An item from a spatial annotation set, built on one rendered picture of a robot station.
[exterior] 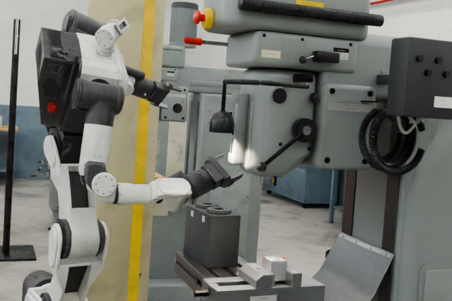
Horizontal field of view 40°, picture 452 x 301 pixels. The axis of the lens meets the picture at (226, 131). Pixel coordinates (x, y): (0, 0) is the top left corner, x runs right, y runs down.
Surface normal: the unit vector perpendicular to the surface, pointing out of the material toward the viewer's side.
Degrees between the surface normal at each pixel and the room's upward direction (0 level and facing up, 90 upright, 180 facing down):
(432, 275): 88
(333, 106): 90
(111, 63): 34
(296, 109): 90
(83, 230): 60
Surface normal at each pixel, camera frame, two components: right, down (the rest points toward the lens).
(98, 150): 0.38, -0.04
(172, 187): 0.32, -0.60
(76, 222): 0.51, -0.43
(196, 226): -0.89, -0.04
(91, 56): 0.36, -0.78
